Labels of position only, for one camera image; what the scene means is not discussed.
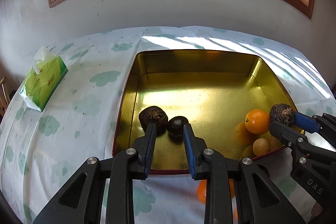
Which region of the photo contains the paired brown longan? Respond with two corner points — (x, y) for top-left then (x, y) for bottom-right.
(252, 138), (269, 156)
(267, 137), (282, 152)

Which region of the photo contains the wooden chair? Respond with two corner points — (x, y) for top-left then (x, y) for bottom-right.
(0, 76), (10, 117)

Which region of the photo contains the dark wrinkled passion fruit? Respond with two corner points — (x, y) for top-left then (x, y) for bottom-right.
(269, 103), (294, 127)

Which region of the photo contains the spotted mandarin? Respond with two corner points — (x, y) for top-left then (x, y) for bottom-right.
(197, 178), (235, 204)
(233, 209), (238, 222)

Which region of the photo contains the dark purple grape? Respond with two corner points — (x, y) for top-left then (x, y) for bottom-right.
(167, 116), (189, 138)

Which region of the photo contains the green tissue box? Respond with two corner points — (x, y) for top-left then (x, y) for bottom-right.
(19, 47), (68, 112)

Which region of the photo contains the smooth orange kumquat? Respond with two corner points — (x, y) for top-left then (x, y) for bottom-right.
(245, 109), (270, 135)

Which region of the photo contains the person right hand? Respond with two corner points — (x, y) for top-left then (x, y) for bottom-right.
(310, 202), (322, 220)

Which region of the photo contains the red toffee tin box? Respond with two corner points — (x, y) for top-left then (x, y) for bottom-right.
(112, 50), (294, 159)

